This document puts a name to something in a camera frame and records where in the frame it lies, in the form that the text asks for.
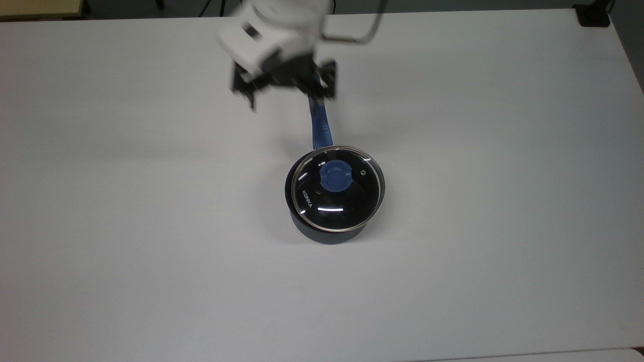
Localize glass lid with blue knob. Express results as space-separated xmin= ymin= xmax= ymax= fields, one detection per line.
xmin=290 ymin=145 xmax=386 ymax=235

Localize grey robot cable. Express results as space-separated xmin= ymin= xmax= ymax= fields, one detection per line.
xmin=321 ymin=0 xmax=387 ymax=44

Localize black table clamp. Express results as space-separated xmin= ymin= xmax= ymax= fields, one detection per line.
xmin=573 ymin=3 xmax=613 ymax=28

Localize dark saucepan with blue handle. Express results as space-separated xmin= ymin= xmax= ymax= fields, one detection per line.
xmin=284 ymin=70 xmax=386 ymax=247

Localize yellow wooden table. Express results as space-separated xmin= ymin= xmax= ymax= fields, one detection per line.
xmin=0 ymin=0 xmax=85 ymax=22

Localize Panda gripper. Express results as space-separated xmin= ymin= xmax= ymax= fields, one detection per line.
xmin=216 ymin=14 xmax=338 ymax=113

